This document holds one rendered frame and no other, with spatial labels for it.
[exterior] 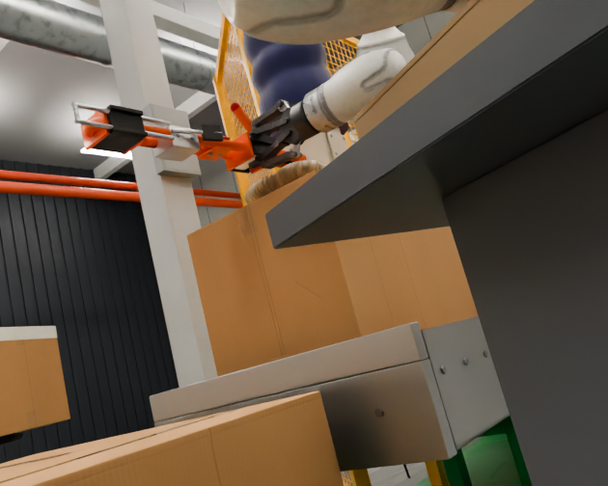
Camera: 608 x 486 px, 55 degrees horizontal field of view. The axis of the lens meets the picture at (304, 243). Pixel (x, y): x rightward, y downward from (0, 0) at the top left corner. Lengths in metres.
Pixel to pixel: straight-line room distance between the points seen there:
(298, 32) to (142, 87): 2.09
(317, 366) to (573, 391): 0.60
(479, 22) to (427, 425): 0.65
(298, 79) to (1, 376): 1.62
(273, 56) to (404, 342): 0.88
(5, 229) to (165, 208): 10.80
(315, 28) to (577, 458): 0.44
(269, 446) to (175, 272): 1.58
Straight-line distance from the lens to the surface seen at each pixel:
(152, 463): 0.74
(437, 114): 0.41
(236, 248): 1.28
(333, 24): 0.58
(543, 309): 0.53
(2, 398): 2.50
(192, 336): 2.32
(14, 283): 12.84
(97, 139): 1.10
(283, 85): 1.52
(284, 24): 0.57
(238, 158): 1.32
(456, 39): 0.48
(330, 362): 1.03
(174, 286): 2.39
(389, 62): 1.12
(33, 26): 7.40
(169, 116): 2.58
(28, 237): 13.24
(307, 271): 1.16
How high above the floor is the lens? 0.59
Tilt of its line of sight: 12 degrees up
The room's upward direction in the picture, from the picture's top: 15 degrees counter-clockwise
